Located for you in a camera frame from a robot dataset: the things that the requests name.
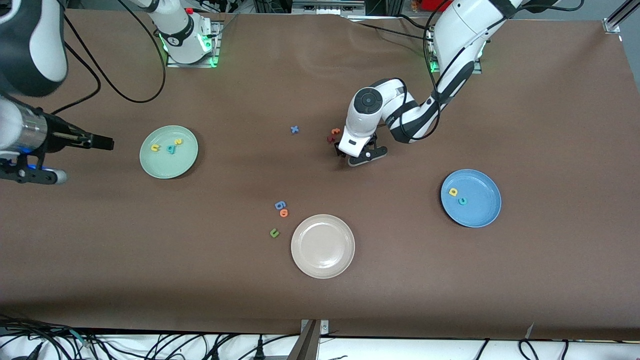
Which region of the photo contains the blue plate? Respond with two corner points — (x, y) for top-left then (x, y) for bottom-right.
(440, 169), (502, 229)

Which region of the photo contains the aluminium profile post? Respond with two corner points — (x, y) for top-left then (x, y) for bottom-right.
(286, 319), (330, 360)

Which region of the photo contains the teal cable connector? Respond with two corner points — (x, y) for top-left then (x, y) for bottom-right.
(69, 329), (96, 348)

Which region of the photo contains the thin black right gripper cable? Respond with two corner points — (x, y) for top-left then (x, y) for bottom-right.
(50, 40), (102, 115)

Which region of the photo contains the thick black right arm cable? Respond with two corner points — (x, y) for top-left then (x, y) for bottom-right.
(62, 0), (167, 104)

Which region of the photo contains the green plate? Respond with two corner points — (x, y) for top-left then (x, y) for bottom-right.
(139, 125), (199, 180)

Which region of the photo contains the black base cable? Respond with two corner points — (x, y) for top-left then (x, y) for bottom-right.
(345, 14), (441, 42)

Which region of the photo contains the beige plate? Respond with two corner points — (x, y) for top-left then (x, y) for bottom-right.
(290, 214), (356, 279)

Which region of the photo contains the brown table cover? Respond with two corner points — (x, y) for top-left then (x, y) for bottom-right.
(0, 10), (640, 341)

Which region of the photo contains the aluminium frame corner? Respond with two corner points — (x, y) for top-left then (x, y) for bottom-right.
(602, 0), (632, 35)

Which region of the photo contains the grey metal device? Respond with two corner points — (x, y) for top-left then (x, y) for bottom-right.
(291, 0), (367, 16)

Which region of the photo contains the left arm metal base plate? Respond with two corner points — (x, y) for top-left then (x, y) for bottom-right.
(429, 27), (484, 75)

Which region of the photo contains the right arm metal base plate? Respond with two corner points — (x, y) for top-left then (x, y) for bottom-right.
(166, 20), (224, 69)

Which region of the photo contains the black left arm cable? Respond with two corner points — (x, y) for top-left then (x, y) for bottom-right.
(372, 0), (586, 143)

